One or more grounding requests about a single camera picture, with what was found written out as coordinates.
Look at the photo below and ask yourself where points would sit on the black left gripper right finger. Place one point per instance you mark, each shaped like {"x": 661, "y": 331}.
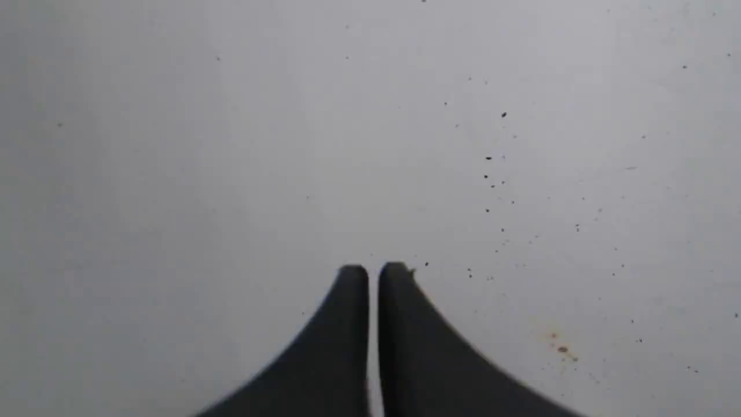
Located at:
{"x": 427, "y": 369}

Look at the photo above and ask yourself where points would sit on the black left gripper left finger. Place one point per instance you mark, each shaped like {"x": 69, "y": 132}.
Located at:
{"x": 323, "y": 371}

